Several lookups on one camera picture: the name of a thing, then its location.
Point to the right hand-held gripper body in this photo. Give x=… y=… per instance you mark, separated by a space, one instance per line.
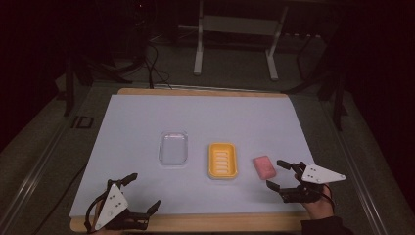
x=321 y=175

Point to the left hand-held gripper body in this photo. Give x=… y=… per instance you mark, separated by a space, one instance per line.
x=111 y=204

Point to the pink soap bar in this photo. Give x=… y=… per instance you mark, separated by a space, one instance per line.
x=265 y=167

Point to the person's left hand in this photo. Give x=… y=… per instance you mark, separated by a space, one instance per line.
x=97 y=218

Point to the person's right hand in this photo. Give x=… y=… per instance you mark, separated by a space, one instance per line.
x=319 y=209

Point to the clear plastic soap dish lid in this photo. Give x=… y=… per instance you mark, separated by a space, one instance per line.
x=173 y=148

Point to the yellow soap dish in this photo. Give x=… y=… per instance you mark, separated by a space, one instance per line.
x=222 y=160

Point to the black metal stand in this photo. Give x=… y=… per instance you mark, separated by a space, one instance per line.
x=69 y=91
x=339 y=107

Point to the pale blue table mat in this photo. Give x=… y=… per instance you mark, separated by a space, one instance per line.
x=195 y=114

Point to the white metal stand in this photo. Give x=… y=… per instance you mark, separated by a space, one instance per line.
x=241 y=25

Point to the metal floor rail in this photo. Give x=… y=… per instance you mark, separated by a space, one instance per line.
x=29 y=188
x=357 y=182

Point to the black floor bracket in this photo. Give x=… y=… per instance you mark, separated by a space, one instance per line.
x=82 y=122

